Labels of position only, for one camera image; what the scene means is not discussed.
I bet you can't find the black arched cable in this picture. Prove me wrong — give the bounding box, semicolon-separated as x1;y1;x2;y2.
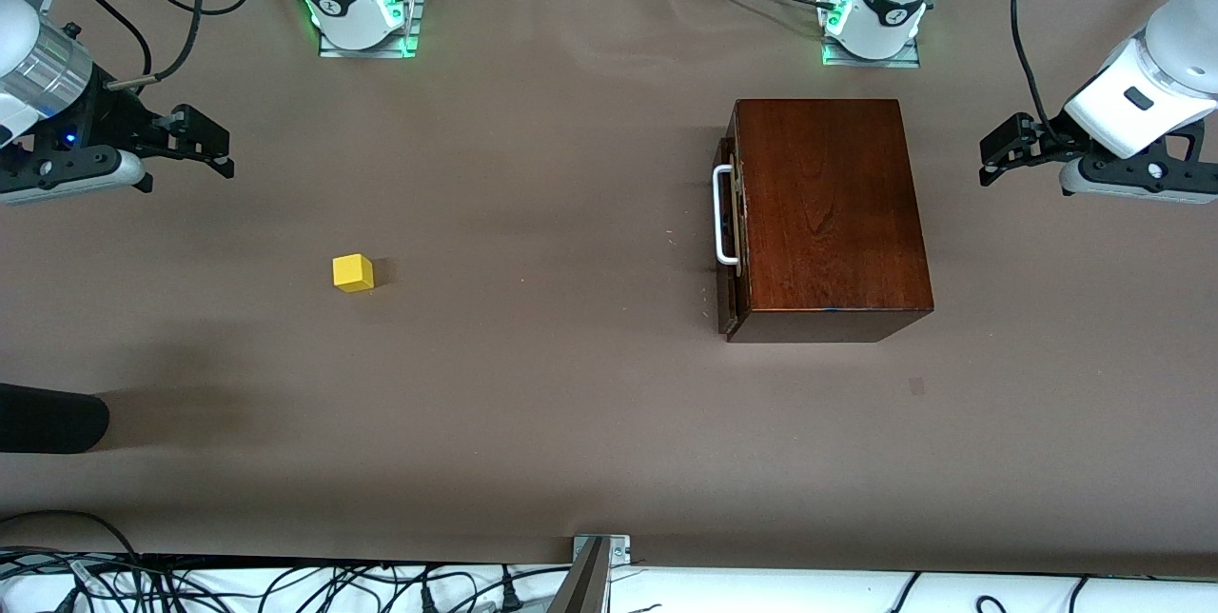
0;510;144;564

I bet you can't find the grey metal pole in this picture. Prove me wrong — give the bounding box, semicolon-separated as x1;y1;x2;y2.
547;537;610;613

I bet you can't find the dark brown wooden cabinet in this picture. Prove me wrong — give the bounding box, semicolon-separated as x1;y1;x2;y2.
728;99;934;344

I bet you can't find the black cylindrical object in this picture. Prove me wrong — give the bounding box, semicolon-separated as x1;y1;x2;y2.
0;383;110;454

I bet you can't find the yellow cube block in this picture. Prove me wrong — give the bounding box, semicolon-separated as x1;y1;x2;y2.
332;253;376;294

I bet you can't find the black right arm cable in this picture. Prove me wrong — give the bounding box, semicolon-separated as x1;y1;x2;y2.
107;0;206;90

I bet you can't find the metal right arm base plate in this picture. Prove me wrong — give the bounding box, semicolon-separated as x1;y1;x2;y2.
319;0;425;59

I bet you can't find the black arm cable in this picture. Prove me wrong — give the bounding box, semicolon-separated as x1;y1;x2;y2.
107;0;206;90
1009;0;1062;143

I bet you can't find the silver pole mounting bracket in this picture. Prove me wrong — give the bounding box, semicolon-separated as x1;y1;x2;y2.
573;534;631;564

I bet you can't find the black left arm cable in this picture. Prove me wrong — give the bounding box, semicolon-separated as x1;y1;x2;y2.
1009;0;1062;143

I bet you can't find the wooden drawer with white handle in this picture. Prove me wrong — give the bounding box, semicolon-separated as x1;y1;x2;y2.
713;113;753;340

